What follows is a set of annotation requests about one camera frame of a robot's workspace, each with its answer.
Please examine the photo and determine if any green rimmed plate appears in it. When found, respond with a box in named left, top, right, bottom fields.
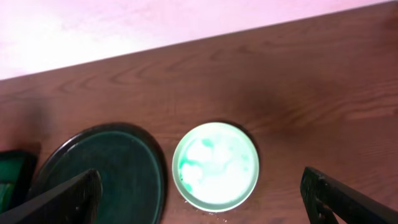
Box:
left=172, top=122, right=260, bottom=213

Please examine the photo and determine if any black rectangular water tray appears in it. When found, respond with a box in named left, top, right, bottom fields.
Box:
left=1, top=151, right=37, bottom=213

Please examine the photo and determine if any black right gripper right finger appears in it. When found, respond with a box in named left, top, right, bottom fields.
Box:
left=300, top=167, right=397, bottom=223

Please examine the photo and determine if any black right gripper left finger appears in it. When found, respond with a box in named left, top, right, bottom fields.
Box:
left=1, top=169, right=103, bottom=224

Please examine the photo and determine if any black round tray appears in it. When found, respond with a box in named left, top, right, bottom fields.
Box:
left=27, top=123, right=167, bottom=224

